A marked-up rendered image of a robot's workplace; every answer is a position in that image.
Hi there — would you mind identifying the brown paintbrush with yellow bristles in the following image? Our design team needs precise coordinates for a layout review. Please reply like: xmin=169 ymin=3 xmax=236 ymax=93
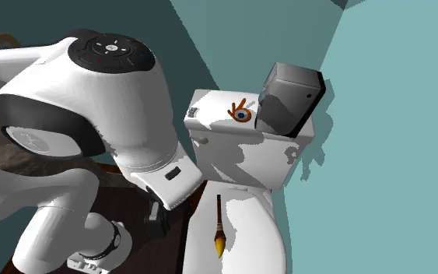
xmin=213 ymin=194 xmax=227 ymax=259

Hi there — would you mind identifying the white toilet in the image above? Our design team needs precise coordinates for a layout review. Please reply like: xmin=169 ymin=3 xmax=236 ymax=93
xmin=181 ymin=88 xmax=316 ymax=274

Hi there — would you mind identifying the dark brown robot stand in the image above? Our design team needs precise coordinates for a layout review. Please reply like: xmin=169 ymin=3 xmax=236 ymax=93
xmin=0 ymin=162 xmax=209 ymax=274

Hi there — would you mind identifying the grey box with black back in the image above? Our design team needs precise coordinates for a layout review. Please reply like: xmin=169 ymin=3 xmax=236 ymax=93
xmin=254 ymin=61 xmax=327 ymax=139

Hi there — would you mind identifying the orange ring-shaped figure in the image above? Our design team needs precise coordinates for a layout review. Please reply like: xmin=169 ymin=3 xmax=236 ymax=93
xmin=226 ymin=97 xmax=254 ymax=124

